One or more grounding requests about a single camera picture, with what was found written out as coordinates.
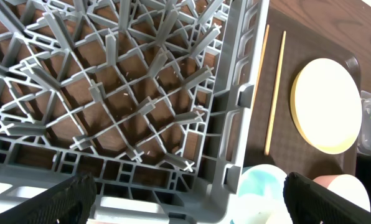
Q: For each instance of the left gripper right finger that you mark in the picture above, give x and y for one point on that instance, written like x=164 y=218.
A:
x=309 y=202

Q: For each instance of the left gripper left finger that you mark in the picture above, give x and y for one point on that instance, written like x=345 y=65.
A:
x=67 y=202

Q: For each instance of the white bowl with crumbs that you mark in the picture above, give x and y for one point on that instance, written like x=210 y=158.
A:
x=348 y=187

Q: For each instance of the wooden chopstick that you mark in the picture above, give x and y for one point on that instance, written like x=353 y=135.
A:
x=261 y=62
x=275 y=96

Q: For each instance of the white cup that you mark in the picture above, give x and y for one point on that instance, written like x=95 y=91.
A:
x=256 y=209

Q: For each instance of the light blue bowl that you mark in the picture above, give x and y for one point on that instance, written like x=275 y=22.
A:
x=264 y=180

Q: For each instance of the dark brown serving tray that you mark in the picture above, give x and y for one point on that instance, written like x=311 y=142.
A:
x=288 y=150

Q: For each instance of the yellow round plate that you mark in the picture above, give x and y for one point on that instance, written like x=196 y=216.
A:
x=325 y=106

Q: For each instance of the grey plastic dish rack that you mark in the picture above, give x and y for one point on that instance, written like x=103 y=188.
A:
x=153 y=99

